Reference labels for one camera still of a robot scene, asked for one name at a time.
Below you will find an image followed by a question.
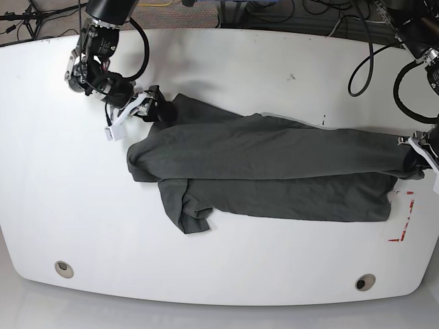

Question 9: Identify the red tape rectangle marking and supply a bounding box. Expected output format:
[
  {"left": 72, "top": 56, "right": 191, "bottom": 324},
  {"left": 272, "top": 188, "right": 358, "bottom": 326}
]
[{"left": 385, "top": 191, "right": 416, "bottom": 243}]

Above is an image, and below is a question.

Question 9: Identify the white cable on floor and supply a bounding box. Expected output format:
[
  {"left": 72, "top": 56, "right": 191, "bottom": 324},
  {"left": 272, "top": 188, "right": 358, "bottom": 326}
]
[{"left": 327, "top": 19, "right": 344, "bottom": 38}]

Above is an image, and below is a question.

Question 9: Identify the dark grey T-shirt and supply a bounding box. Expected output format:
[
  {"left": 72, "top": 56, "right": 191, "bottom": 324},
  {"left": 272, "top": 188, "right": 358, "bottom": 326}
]
[{"left": 127, "top": 95, "right": 427, "bottom": 234}]

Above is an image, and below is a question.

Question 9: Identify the left table cable grommet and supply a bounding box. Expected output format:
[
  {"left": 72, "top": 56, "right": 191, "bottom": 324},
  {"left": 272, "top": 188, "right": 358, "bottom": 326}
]
[{"left": 55, "top": 261, "right": 74, "bottom": 279}]

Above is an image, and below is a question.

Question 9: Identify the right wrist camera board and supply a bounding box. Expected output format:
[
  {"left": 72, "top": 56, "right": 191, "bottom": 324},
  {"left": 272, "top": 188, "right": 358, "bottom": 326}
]
[{"left": 104, "top": 125, "right": 126, "bottom": 141}]

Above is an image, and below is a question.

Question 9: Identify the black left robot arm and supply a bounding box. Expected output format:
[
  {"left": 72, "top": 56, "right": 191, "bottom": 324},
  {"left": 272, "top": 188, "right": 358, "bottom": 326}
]
[{"left": 375, "top": 1, "right": 438, "bottom": 174}]

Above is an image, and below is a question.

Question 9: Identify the right table cable grommet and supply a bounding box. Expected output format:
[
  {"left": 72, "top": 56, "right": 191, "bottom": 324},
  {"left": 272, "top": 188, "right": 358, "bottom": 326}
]
[{"left": 355, "top": 273, "right": 376, "bottom": 292}]

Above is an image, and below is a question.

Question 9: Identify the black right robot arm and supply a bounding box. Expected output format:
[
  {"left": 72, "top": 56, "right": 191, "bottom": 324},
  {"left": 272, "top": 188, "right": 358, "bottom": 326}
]
[{"left": 64, "top": 1, "right": 178, "bottom": 127}]

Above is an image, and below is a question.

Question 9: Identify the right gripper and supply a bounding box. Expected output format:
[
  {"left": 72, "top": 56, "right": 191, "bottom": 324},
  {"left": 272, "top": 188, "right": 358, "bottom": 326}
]
[{"left": 104, "top": 85, "right": 177, "bottom": 123}]

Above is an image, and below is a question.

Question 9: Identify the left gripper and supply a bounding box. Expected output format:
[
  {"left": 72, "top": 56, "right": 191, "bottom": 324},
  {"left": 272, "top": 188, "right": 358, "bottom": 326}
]
[{"left": 398, "top": 125, "right": 438, "bottom": 192}]

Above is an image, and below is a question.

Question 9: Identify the table cable grommet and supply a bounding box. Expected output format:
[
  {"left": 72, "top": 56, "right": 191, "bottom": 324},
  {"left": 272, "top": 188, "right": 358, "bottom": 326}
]
[
  {"left": 55, "top": 261, "right": 74, "bottom": 279},
  {"left": 355, "top": 273, "right": 376, "bottom": 292}
]

